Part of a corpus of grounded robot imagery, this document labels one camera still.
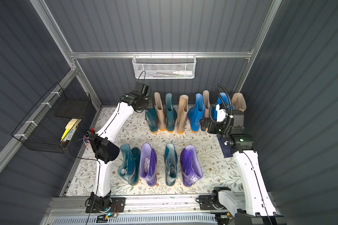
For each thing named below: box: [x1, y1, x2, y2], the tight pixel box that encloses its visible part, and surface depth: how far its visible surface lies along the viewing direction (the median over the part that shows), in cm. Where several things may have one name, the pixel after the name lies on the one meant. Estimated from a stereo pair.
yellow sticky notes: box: [60, 118, 78, 142], surface depth 75 cm
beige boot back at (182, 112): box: [176, 94, 189, 134], surface depth 91 cm
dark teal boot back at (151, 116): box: [145, 107, 159, 134], surface depth 95 cm
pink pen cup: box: [83, 135, 90, 147], surface depth 87 cm
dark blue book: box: [216, 134, 234, 158], surface depth 95 cm
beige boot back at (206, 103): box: [202, 90, 211, 119], surface depth 91 cm
